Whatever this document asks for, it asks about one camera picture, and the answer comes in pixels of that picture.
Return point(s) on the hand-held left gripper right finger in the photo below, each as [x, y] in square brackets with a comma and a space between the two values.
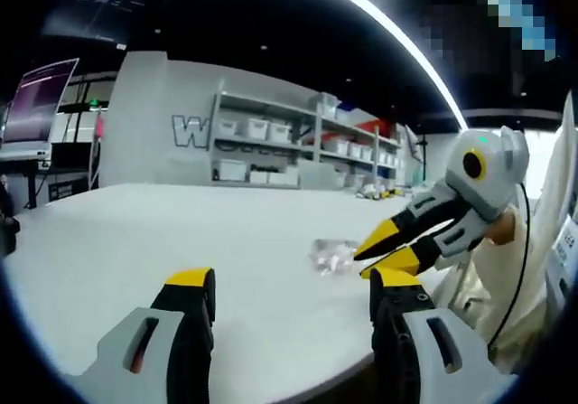
[420, 359]

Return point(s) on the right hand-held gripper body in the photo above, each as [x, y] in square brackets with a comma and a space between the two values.
[494, 182]

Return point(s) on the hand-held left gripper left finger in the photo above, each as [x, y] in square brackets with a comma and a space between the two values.
[149, 359]

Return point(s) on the clear resealable bag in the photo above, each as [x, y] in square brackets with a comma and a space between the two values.
[332, 257]

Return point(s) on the black bag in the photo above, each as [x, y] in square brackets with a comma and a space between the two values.
[8, 232]

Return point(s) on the person's right hand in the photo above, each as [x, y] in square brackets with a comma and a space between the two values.
[503, 230]

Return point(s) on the clutter of small tools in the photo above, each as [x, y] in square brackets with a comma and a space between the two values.
[379, 192]

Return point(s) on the black tripod stand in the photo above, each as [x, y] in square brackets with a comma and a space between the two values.
[422, 151]

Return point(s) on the white chest-worn device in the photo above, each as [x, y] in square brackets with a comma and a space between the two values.
[564, 250]

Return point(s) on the grey metal shelving unit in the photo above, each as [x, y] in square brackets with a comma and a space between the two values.
[316, 115]

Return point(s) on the row of white storage boxes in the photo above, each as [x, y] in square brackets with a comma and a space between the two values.
[257, 128]

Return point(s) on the long ceiling light strip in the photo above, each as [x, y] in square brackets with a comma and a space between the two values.
[397, 29]

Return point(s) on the pink hanging item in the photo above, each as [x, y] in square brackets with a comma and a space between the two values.
[99, 128]

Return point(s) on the grey monitor desk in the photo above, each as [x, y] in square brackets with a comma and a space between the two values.
[22, 157]

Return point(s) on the computer monitor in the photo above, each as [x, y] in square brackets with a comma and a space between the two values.
[38, 106]

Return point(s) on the dark ceiling-hung screen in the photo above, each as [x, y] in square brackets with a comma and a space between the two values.
[108, 2]

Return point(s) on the wall logo lettering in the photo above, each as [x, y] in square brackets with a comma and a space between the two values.
[192, 132]

